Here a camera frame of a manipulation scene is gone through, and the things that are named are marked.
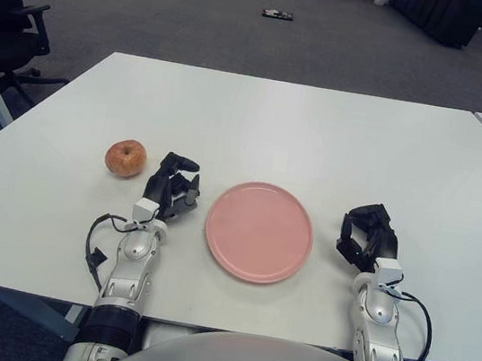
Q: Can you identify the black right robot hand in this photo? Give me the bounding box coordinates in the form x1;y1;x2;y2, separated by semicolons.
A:
331;198;405;277

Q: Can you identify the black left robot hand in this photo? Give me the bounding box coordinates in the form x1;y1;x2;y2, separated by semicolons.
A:
139;148;206;228

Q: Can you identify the red yellow apple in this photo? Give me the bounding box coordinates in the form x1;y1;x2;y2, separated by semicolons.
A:
102;136;151;181

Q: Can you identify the pink round plate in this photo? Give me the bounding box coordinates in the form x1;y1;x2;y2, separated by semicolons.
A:
197;174;322;292

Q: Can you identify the small object on floor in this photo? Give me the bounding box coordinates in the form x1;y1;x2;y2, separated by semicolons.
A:
261;7;296;22

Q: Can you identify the black curtain partition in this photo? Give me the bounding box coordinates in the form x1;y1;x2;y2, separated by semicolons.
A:
382;0;482;53

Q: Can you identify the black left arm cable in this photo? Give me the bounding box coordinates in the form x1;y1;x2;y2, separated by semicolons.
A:
79;211;136;295

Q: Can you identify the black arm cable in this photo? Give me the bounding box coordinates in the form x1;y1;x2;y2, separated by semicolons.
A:
79;211;136;295
377;286;440;361

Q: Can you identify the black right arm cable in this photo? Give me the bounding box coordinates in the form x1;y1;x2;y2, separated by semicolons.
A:
377;286;440;361

